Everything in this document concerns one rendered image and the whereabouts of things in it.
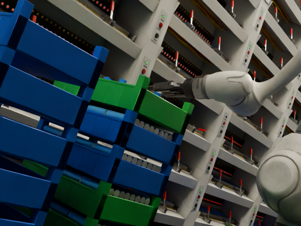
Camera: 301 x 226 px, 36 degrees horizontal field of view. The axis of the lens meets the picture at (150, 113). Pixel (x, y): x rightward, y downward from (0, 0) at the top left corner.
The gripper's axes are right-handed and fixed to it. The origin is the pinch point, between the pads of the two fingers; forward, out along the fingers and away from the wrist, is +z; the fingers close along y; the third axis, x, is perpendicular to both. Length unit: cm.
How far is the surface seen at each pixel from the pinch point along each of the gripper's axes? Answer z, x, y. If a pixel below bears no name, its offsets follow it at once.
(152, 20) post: -9.3, -20.5, 18.3
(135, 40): -3.0, -13.5, 18.6
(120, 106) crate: -40, 29, 67
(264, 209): 2, 30, -142
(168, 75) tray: -5.6, -7.4, -2.6
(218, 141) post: -4, 6, -57
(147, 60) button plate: -6.1, -7.0, 13.9
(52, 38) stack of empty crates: -45, 26, 94
